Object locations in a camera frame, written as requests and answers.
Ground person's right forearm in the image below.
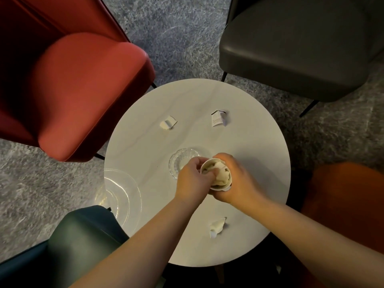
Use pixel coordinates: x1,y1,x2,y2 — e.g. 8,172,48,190
253,197,384,288

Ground grey upholstered chair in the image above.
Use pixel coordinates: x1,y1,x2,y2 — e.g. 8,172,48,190
218,0,384,118

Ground person's left forearm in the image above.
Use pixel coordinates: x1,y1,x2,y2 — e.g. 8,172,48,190
68,197,207,288

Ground small torn white paper scrap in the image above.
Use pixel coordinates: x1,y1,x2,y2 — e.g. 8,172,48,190
160,115,178,131

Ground red upholstered chair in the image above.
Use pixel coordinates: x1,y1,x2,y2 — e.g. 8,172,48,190
0,0,158,163

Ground clear glass plate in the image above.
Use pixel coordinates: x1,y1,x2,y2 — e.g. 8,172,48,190
95,168,142,221

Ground clear glass ashtray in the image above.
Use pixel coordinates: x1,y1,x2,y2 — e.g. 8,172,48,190
168,147,212,180

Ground crumpled white paper scrap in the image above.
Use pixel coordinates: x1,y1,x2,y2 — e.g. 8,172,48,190
209,217,227,239

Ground teal upholstered chair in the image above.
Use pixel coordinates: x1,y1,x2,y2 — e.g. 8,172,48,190
0,205,130,288

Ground orange upholstered chair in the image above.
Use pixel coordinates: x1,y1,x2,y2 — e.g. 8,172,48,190
295,162,384,288

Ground white paper cup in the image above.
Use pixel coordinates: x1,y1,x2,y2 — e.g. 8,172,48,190
200,158,233,192

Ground white paper napkin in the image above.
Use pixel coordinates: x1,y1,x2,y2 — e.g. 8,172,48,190
204,160,232,188

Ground person's right hand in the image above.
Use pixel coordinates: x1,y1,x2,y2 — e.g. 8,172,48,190
210,152,267,206

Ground person's left hand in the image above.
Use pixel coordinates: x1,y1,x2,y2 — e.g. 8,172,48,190
175,157,216,205

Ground torn white packet black edge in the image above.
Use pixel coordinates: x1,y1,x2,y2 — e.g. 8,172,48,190
211,110,228,128

